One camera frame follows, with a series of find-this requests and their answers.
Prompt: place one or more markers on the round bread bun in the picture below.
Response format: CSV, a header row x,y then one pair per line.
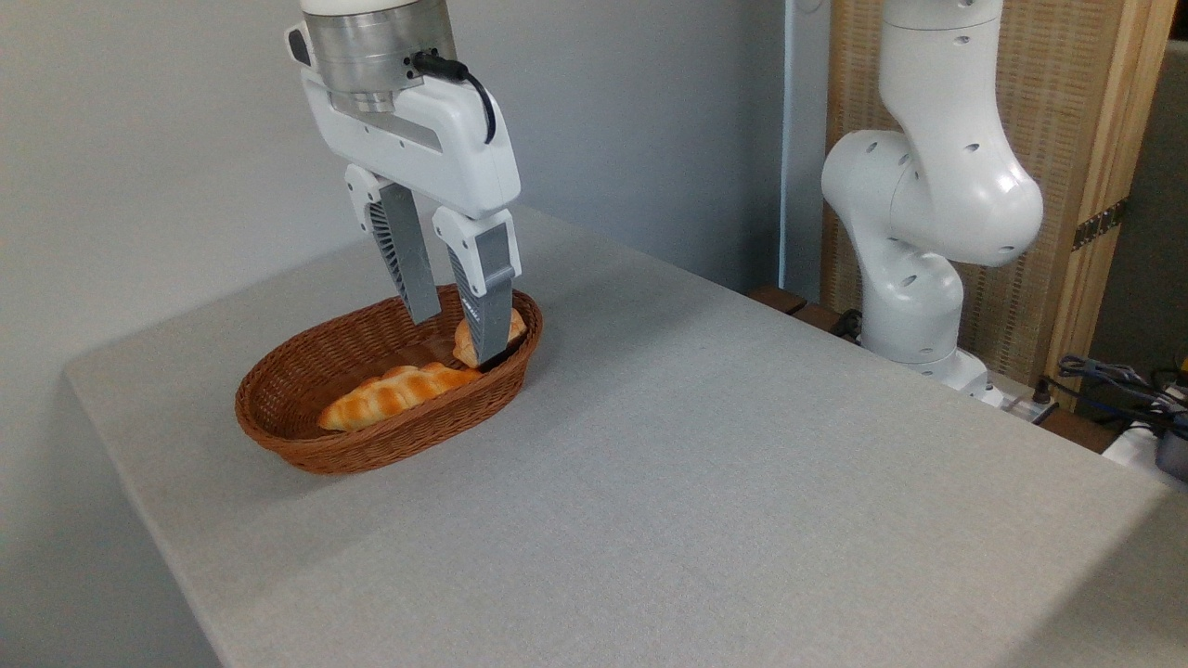
x,y
464,345

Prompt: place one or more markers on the white box with grey device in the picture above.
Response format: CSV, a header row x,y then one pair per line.
x,y
1137,450

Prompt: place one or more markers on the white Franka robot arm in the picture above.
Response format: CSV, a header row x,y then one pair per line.
x,y
937,186

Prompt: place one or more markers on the metal hinge on screen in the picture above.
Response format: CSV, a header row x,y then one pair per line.
x,y
1100,224

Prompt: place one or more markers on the long braided bread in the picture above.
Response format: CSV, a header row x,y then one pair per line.
x,y
390,394

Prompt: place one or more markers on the white vertical pole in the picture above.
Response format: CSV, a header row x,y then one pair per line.
x,y
789,139

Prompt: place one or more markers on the brown wicker basket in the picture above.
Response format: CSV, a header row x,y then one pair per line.
x,y
306,371

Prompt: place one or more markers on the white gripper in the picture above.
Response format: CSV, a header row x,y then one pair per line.
x,y
445,153

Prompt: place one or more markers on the rattan screen with wooden frame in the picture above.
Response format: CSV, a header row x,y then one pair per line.
x,y
1058,111

